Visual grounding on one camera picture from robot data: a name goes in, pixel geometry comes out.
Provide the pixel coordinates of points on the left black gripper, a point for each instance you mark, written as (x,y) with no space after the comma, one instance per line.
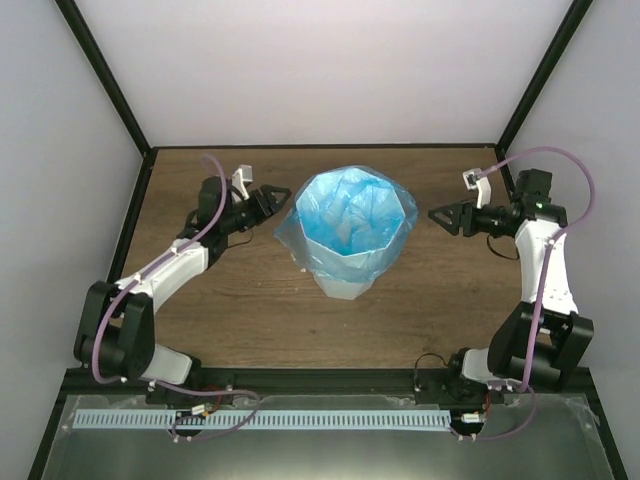
(269,201)

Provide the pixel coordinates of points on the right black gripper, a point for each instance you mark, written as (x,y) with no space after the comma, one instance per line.
(459,215)

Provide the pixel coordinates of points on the blue plastic trash bag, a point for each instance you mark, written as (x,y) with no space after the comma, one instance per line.
(348,224)

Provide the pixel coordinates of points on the white plastic trash bin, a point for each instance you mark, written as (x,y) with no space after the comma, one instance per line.
(339,289)

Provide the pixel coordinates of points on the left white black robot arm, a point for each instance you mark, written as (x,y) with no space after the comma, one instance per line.
(116,335)

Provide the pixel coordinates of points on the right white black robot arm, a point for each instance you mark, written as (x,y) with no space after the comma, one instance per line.
(542,341)

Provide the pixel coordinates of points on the grey metal front plate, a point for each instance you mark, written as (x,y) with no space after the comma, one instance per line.
(525,437)

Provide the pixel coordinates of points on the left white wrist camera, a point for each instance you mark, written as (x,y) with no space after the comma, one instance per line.
(241,178)

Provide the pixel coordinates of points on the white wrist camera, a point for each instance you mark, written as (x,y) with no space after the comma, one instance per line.
(477,181)
(241,178)

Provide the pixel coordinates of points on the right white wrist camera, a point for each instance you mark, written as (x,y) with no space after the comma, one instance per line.
(477,181)

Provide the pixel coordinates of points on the black mounting rail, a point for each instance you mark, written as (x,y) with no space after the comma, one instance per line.
(427,385)

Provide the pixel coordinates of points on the light blue slotted cable duct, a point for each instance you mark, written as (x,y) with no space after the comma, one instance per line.
(394,420)

